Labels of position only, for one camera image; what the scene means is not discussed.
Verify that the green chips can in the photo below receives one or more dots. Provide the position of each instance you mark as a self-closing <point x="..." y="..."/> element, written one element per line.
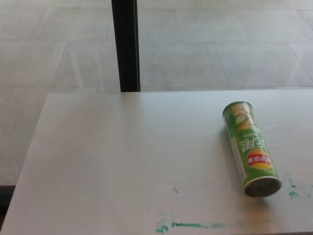
<point x="248" y="139"/>

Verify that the black window frame post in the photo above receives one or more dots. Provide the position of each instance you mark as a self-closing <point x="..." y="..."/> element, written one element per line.
<point x="126" y="49"/>

